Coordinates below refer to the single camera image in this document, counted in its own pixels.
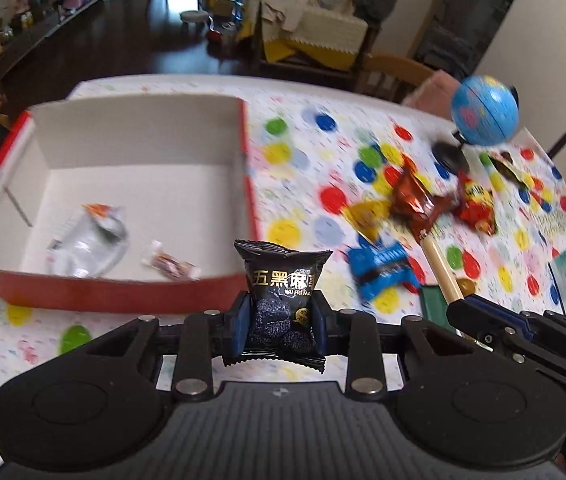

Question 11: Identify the blue snack packet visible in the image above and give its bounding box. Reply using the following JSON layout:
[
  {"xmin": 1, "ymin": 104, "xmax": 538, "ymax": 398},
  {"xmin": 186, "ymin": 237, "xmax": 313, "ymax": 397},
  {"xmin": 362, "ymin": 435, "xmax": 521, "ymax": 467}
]
[{"xmin": 347, "ymin": 241, "xmax": 422, "ymax": 302}]

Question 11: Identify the green card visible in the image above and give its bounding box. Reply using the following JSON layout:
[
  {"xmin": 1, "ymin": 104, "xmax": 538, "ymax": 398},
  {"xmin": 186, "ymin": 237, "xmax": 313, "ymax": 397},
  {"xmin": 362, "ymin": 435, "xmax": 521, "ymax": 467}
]
[{"xmin": 422, "ymin": 284, "xmax": 451, "ymax": 318}]

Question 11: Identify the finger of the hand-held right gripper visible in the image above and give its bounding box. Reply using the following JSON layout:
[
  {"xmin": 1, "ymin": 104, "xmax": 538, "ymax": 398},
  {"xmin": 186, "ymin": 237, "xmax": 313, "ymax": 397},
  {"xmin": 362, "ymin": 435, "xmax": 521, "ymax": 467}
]
[
  {"xmin": 446, "ymin": 293, "xmax": 566, "ymax": 356},
  {"xmin": 488, "ymin": 341, "xmax": 566, "ymax": 388}
]

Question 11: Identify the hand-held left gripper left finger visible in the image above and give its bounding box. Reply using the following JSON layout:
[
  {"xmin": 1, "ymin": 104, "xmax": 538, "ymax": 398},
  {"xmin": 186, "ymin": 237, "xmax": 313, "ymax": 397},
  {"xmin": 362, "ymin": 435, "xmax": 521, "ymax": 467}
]
[{"xmin": 80, "ymin": 291, "xmax": 254, "ymax": 402}]

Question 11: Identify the clear plastic packet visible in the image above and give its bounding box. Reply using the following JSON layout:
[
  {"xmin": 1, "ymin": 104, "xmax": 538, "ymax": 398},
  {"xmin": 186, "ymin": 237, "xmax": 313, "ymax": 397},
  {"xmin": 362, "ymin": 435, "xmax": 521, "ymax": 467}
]
[{"xmin": 45, "ymin": 203, "xmax": 131, "ymax": 278}]

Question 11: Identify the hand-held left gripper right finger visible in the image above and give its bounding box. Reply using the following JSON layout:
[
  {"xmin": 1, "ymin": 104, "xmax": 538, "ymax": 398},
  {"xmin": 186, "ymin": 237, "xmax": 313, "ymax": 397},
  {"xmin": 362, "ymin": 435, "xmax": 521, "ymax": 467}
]
[{"xmin": 310, "ymin": 290, "xmax": 471, "ymax": 396}]

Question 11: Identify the balloon print tablecloth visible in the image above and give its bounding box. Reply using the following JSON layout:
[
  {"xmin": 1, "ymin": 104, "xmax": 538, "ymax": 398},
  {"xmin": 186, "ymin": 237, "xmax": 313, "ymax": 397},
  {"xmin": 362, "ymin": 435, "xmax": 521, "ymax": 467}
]
[{"xmin": 0, "ymin": 74, "xmax": 566, "ymax": 480}]

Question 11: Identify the red yellow snack packet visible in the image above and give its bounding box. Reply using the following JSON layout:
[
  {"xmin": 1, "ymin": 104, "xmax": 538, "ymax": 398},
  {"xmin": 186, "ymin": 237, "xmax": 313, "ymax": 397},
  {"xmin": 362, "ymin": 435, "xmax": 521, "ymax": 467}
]
[{"xmin": 455, "ymin": 172, "xmax": 498, "ymax": 236}]

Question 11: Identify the beige wooden stick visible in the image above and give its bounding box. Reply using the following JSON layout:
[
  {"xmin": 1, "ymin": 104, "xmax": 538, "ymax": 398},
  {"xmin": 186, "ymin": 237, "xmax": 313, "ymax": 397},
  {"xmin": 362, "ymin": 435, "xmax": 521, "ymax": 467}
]
[{"xmin": 420, "ymin": 230, "xmax": 465, "ymax": 306}]

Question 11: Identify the dark yellow snack packet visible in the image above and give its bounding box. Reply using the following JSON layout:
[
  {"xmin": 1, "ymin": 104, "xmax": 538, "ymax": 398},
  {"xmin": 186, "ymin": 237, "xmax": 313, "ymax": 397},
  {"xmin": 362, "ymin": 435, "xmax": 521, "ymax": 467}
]
[{"xmin": 488, "ymin": 154, "xmax": 531, "ymax": 188}]

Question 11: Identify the brown foil snack packet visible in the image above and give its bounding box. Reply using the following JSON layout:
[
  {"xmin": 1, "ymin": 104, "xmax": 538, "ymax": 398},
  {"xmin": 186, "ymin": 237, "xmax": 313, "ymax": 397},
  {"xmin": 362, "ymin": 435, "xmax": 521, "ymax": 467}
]
[{"xmin": 390, "ymin": 165, "xmax": 456, "ymax": 241}]

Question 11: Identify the sofa with cream yellow cover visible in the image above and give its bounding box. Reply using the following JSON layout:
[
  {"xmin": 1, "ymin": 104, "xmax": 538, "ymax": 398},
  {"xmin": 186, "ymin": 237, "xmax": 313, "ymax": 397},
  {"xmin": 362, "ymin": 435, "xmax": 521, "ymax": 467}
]
[{"xmin": 235, "ymin": 0, "xmax": 384, "ymax": 78}]

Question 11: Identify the small clear candy packet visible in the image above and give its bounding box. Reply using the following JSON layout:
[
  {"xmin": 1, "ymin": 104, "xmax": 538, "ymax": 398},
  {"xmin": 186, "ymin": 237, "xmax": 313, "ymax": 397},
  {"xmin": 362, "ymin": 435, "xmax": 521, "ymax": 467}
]
[{"xmin": 141, "ymin": 240, "xmax": 202, "ymax": 282}]

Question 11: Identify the black snack packet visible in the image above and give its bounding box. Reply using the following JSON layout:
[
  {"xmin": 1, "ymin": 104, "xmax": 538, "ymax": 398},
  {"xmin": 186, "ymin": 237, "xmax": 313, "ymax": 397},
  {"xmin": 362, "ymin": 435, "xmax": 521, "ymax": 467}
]
[{"xmin": 233, "ymin": 239, "xmax": 334, "ymax": 373}]

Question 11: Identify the red cardboard box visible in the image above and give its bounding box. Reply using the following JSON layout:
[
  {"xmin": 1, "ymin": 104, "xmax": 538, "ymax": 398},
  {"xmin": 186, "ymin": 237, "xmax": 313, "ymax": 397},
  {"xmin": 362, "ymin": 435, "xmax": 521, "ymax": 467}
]
[{"xmin": 0, "ymin": 96, "xmax": 258, "ymax": 313}]

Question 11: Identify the blue desk globe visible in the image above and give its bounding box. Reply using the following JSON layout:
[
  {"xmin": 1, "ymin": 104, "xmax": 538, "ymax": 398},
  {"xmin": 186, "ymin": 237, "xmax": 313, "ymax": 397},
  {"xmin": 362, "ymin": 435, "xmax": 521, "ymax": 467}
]
[{"xmin": 432, "ymin": 74, "xmax": 522, "ymax": 175}]

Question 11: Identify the pink cloth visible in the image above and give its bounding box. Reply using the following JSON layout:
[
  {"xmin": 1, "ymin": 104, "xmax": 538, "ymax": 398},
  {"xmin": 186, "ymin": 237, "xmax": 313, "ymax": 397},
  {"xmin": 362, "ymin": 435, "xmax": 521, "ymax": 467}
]
[{"xmin": 403, "ymin": 70, "xmax": 464, "ymax": 118}]

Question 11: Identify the small round stool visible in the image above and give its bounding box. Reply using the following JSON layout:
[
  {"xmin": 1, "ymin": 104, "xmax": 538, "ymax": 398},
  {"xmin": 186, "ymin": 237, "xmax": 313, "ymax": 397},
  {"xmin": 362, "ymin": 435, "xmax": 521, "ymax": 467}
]
[{"xmin": 181, "ymin": 10, "xmax": 212, "ymax": 31}]

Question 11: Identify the wooden tv bench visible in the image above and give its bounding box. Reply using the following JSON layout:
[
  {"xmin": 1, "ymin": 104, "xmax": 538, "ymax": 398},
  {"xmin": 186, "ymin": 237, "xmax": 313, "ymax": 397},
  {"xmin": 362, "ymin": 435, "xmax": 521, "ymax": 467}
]
[{"xmin": 0, "ymin": 0, "xmax": 108, "ymax": 76}]

